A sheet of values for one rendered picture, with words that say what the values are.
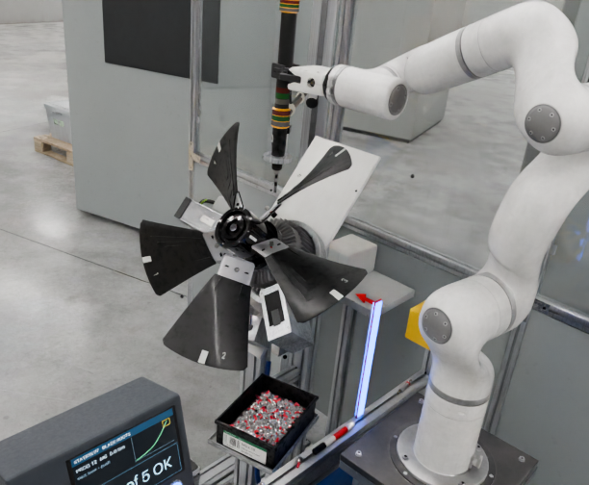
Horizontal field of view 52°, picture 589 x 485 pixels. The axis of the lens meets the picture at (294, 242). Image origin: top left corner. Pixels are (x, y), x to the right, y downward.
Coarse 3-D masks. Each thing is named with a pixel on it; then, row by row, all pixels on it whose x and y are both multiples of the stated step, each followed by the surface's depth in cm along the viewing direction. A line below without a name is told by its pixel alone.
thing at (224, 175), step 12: (228, 132) 176; (228, 144) 174; (216, 156) 181; (228, 156) 172; (216, 168) 181; (228, 168) 171; (216, 180) 182; (228, 180) 171; (228, 192) 172; (228, 204) 175
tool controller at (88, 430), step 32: (128, 384) 95; (64, 416) 88; (96, 416) 87; (128, 416) 86; (160, 416) 88; (0, 448) 81; (32, 448) 80; (64, 448) 79; (96, 448) 82; (128, 448) 85; (160, 448) 89; (0, 480) 75; (32, 480) 76; (64, 480) 79; (96, 480) 82; (128, 480) 86; (160, 480) 90; (192, 480) 94
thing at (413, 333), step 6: (420, 306) 158; (414, 312) 156; (420, 312) 155; (414, 318) 156; (408, 324) 158; (414, 324) 157; (408, 330) 159; (414, 330) 157; (408, 336) 159; (414, 336) 158; (420, 336) 156; (414, 342) 158; (420, 342) 157; (426, 348) 156
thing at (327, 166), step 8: (328, 152) 166; (336, 152) 160; (344, 152) 156; (320, 160) 167; (328, 160) 159; (336, 160) 155; (344, 160) 152; (320, 168) 156; (328, 168) 153; (336, 168) 150; (344, 168) 149; (312, 176) 156; (320, 176) 152; (328, 176) 150; (304, 184) 155; (312, 184) 151; (288, 192) 158; (280, 200) 156
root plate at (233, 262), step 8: (224, 256) 159; (232, 256) 159; (224, 264) 158; (232, 264) 159; (240, 264) 160; (248, 264) 160; (224, 272) 158; (232, 272) 158; (240, 272) 159; (248, 272) 160; (240, 280) 159; (248, 280) 160
